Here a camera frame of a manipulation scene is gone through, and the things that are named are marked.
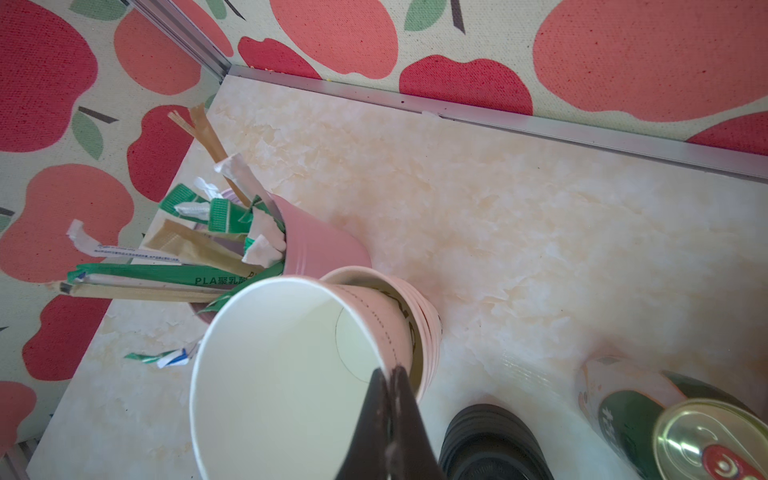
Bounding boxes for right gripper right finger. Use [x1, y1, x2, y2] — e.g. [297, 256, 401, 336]
[389, 366, 445, 480]

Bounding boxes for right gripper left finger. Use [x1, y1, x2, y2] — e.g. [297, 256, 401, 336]
[336, 369, 391, 480]

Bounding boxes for white paper coffee cup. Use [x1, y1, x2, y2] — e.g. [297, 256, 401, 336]
[190, 276, 415, 479]

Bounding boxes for stack of black cup lids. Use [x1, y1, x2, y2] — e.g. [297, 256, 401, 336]
[439, 404, 553, 480]

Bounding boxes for stack of white paper cups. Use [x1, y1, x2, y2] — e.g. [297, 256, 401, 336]
[321, 266, 442, 402]

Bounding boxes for pink straw holder cup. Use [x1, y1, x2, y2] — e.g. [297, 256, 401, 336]
[191, 190, 373, 325]

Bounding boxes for green beverage can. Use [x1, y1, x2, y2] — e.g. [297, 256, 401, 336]
[576, 356, 767, 479]

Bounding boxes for wrapped straws and stirrers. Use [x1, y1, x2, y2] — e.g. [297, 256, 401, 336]
[50, 104, 288, 368]

